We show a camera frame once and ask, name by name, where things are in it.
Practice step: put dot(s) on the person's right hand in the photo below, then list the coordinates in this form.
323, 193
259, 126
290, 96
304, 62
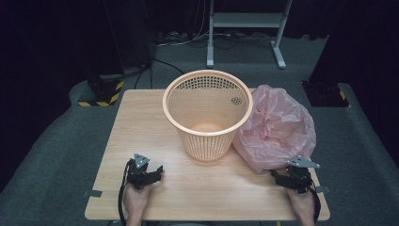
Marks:
302, 205

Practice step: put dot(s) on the pink plastic bag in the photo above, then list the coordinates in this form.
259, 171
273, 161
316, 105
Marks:
282, 125

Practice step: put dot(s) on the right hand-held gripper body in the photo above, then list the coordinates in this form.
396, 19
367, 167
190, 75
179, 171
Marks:
299, 177

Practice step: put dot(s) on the person's left hand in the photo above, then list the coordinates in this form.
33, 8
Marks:
135, 201

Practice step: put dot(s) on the grey tape piece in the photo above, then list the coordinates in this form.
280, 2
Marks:
94, 193
323, 189

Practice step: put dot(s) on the black yellow striped stand base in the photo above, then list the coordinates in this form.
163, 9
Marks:
108, 94

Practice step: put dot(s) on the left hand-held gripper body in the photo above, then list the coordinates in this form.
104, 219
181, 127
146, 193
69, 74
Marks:
138, 175

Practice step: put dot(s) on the grey metal stand frame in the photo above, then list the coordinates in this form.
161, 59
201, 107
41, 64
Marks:
244, 20

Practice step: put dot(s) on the black curtain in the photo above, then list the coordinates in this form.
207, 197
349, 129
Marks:
363, 40
56, 37

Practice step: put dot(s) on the orange plastic mesh basket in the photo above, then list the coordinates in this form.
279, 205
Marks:
207, 94

